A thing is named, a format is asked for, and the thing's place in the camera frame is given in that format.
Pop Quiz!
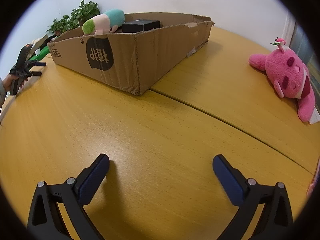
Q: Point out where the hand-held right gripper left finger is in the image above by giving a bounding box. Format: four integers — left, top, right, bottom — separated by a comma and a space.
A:
27, 154, 110, 240

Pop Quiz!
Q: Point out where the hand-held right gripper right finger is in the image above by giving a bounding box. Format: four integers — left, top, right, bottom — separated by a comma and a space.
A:
212, 155, 293, 240

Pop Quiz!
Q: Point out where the brown cardboard box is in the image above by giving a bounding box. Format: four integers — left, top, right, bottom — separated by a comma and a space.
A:
47, 12, 215, 96

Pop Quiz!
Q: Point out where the person's left forearm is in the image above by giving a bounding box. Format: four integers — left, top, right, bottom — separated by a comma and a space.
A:
0, 78, 7, 109

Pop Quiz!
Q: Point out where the wooden desktop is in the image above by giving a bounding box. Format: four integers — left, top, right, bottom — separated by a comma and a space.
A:
0, 26, 320, 240

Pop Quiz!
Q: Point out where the person's left hand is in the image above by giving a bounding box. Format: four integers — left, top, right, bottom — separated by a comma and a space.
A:
0, 76, 28, 93

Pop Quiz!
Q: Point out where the green bag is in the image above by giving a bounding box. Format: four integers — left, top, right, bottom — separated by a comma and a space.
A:
26, 44, 52, 63

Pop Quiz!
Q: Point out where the green potted plant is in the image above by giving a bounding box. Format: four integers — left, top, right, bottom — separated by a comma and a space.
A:
46, 0, 100, 34

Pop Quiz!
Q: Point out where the teal and pink plush toy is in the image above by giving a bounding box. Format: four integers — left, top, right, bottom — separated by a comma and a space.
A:
82, 9, 125, 36

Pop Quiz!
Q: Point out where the pink object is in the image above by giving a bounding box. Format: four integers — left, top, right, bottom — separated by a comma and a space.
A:
307, 165, 320, 198

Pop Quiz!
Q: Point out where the white paper sheet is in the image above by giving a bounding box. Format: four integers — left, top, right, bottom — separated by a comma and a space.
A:
309, 110, 320, 125

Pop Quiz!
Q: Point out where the small black box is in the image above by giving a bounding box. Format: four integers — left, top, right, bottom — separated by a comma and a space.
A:
122, 19, 161, 33

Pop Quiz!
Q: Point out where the pink plush bear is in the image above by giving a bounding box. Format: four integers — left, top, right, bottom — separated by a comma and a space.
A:
249, 38, 316, 123

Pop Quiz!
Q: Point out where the grey door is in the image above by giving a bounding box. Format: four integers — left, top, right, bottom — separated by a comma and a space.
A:
292, 22, 320, 80

